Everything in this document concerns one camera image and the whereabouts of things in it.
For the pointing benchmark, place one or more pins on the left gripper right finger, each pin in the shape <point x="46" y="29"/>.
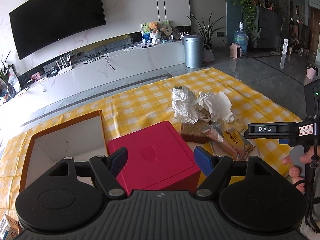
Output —
<point x="204" y="160"/>

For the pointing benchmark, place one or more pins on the orange cardboard box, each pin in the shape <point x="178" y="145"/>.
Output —
<point x="81" y="138"/>

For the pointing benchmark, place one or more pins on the white plastic bag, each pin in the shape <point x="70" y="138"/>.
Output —
<point x="187" y="106"/>

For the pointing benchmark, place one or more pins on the pink small bin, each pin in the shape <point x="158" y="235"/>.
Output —
<point x="311" y="71"/>

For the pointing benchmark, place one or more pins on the brown bear-shaped sponge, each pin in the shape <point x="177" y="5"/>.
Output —
<point x="194" y="132"/>

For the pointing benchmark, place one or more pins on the small teddy bear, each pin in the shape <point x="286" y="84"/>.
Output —
<point x="155" y="33"/>

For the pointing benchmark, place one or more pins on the white wifi router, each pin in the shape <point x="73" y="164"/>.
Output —
<point x="64" y="65"/>

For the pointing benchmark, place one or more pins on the blue water jug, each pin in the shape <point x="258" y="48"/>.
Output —
<point x="240" y="37"/>

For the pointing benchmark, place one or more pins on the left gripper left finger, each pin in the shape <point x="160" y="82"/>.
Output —
<point x="117" y="161"/>

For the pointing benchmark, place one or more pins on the white marble tv console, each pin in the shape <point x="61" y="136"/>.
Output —
<point x="116" y="69"/>

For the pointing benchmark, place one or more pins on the woven pink basket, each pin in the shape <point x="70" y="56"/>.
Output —
<point x="208" y="54"/>

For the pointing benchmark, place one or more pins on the black curved television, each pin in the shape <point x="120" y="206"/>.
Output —
<point x="38" y="23"/>

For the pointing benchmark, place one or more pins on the hanging green vine plant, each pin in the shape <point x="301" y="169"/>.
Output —
<point x="249" y="14"/>

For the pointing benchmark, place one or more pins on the right hand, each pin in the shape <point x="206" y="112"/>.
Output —
<point x="295" y="171"/>

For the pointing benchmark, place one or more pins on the dark cabinet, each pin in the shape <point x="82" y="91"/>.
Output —
<point x="269" y="25"/>

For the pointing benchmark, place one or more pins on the yellow checkered cloth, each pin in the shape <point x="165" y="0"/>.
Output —
<point x="138" y="108"/>

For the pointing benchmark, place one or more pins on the tall green potted plant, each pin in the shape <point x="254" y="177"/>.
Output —
<point x="205" y="29"/>

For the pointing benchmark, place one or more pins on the small blue white carton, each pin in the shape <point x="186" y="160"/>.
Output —
<point x="8" y="228"/>

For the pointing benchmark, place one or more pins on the silver trash can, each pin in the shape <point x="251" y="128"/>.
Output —
<point x="193" y="51"/>

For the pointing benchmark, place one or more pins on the packaged sliced bread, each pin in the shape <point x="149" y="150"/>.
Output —
<point x="227" y="139"/>

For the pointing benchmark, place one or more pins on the pink space heater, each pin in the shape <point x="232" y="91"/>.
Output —
<point x="235" y="51"/>

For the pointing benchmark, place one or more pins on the round hand fan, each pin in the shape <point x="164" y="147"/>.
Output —
<point x="167" y="31"/>

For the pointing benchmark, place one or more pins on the red box lid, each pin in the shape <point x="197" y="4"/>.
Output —
<point x="158" y="159"/>

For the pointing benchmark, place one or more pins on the white standing sign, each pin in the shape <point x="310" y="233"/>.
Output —
<point x="285" y="46"/>

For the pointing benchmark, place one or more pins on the potted plant in glass vase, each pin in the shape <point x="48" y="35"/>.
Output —
<point x="9" y="91"/>

